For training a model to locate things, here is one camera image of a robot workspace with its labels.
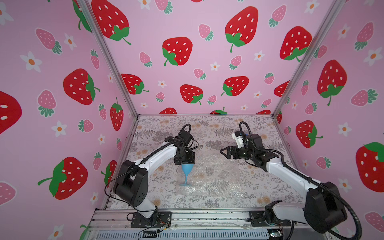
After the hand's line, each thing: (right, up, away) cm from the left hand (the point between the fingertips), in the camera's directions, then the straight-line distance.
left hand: (191, 161), depth 86 cm
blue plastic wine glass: (-2, -3, -5) cm, 6 cm away
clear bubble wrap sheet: (+13, -7, +4) cm, 16 cm away
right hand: (+18, +6, -4) cm, 20 cm away
